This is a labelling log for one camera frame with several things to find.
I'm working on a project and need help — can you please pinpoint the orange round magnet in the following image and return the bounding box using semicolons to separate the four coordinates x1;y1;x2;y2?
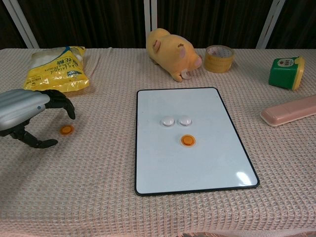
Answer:
179;134;197;148
60;124;75;135

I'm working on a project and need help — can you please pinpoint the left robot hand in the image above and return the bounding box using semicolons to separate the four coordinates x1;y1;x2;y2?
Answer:
0;89;76;149

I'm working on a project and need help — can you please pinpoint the white magnetic board black frame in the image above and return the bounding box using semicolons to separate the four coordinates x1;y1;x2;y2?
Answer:
134;87;260;197

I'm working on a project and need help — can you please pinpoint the yellow plush hamster toy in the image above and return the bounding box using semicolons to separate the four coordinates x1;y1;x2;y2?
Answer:
146;28;203;82

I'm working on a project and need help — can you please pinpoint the pink waffle tablecloth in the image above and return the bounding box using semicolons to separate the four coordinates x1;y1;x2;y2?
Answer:
0;47;316;237

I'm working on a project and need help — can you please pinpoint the yellow snack bag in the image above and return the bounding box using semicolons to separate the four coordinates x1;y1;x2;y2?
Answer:
23;45;90;93

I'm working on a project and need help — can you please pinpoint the white round magnet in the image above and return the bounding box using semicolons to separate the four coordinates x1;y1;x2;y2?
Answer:
159;116;176;127
176;115;193;127

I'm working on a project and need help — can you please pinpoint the yellowish packing tape roll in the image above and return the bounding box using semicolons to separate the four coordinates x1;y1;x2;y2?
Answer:
203;45;236;73

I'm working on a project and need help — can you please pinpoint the white metal frame bar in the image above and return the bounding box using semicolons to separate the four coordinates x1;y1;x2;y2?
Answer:
2;0;40;49
144;0;158;40
255;0;286;49

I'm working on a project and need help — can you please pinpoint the pink oblong case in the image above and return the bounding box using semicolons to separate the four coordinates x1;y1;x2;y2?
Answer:
259;95;316;127

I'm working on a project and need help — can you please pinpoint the green container yellow lid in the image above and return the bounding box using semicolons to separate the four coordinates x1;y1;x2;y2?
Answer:
268;56;306;91

